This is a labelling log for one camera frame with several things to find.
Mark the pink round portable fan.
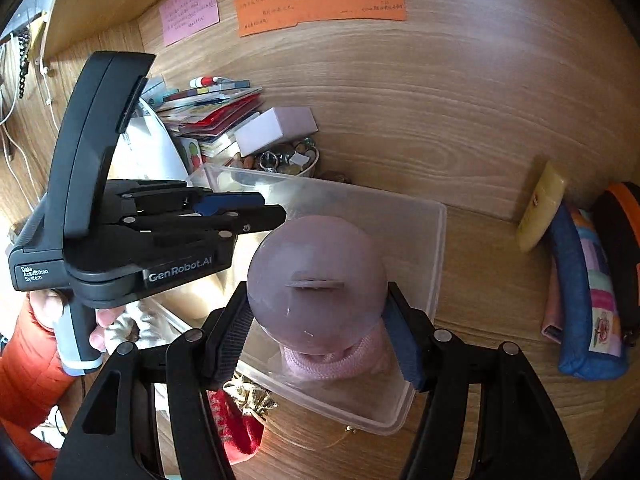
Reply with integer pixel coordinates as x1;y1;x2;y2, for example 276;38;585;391
247;216;390;382

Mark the red embroidered charm pouch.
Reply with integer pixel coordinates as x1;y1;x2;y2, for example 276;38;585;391
207;390;264;465

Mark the person's left hand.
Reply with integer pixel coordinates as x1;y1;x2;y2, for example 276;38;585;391
29;288;126;354

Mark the bowl of small trinkets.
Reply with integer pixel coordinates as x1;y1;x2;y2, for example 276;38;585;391
227;136;320;177

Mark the stack of books and cards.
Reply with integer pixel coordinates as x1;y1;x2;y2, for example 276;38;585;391
144;80;262;169

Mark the white small cardboard box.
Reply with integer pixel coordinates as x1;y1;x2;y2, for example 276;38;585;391
234;107;318;157

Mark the orange jacket sleeve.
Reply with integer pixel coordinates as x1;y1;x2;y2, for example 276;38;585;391
1;292;74;479

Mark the blue patchwork pencil pouch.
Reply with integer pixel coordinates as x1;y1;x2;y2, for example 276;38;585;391
549;202;628;382

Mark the clear plastic storage bin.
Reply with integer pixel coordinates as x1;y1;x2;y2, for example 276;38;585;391
151;165;447;436

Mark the pink sticky note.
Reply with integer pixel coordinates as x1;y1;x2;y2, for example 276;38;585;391
160;0;220;47

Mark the black orange round case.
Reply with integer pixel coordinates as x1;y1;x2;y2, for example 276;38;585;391
591;181;640;346

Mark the yellow cream tube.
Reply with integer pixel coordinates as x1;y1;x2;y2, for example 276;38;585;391
515;160;568;252

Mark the orange sticky note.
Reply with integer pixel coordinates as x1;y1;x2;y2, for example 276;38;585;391
234;0;407;37

